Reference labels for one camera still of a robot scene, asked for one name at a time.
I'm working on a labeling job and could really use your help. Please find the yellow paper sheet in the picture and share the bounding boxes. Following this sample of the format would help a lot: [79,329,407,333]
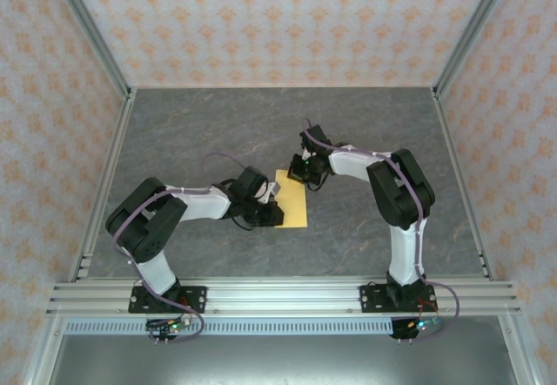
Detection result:
[274,168,309,229]

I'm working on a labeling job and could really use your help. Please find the grey metal sheet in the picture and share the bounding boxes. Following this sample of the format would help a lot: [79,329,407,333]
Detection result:
[41,334,521,385]

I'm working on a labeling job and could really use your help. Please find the small circuit board with LED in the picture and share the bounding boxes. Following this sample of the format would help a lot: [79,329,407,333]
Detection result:
[145,316,193,333]
[406,316,441,333]

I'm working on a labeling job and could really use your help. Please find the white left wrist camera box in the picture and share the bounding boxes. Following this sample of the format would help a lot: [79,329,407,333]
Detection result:
[259,180,283,206]

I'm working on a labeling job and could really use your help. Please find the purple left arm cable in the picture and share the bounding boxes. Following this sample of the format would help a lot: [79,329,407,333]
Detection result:
[111,152,250,343]

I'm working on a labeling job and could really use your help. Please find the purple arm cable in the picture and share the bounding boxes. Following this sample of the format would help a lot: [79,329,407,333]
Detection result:
[302,118,462,342]
[111,152,250,343]

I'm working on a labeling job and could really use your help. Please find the aluminium mounting rail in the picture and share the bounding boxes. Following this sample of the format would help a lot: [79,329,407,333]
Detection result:
[46,278,522,317]

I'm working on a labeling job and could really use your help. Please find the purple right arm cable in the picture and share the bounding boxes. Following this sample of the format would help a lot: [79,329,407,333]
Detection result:
[302,118,462,342]

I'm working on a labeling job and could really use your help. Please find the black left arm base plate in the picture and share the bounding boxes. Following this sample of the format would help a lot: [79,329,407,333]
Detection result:
[128,286,208,315]

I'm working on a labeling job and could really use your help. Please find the aluminium table side rail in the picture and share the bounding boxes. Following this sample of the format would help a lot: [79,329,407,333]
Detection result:
[67,88,138,282]
[430,88,496,282]

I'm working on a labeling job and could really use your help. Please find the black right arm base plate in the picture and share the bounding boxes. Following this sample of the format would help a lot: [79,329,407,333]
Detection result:
[359,283,438,315]

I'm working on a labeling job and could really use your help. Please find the slotted grey cable duct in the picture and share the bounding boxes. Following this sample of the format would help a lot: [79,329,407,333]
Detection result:
[64,320,497,336]

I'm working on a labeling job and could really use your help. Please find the aluminium frame post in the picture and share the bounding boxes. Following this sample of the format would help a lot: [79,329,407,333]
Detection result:
[433,0,519,98]
[45,0,134,98]

